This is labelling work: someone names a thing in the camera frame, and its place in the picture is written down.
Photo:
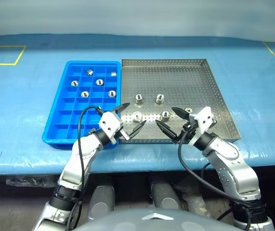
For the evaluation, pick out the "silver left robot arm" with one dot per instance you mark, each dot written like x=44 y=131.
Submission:
x=84 y=154

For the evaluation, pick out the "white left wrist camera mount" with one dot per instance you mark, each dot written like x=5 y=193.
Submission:
x=109 y=122

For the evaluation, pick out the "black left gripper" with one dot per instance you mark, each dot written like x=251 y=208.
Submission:
x=124 y=135

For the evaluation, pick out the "clear crumpled plastic sheet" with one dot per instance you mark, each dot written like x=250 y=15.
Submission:
x=31 y=181

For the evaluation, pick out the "grey rounded leg shell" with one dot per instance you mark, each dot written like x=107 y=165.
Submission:
x=102 y=202
x=165 y=195

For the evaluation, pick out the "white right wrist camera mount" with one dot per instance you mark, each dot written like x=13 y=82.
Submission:
x=203 y=118

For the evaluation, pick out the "blue plastic table cover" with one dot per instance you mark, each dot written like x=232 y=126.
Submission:
x=31 y=120

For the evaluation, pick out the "blue compartment tray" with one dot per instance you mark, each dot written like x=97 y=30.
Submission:
x=62 y=115

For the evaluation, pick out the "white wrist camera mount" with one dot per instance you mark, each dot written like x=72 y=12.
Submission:
x=203 y=118
x=109 y=122

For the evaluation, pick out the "perforated metal tray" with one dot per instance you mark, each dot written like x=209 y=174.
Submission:
x=175 y=81

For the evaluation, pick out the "silver robot torso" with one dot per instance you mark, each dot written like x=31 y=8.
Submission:
x=127 y=221

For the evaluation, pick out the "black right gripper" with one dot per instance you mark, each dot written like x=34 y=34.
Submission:
x=189 y=126

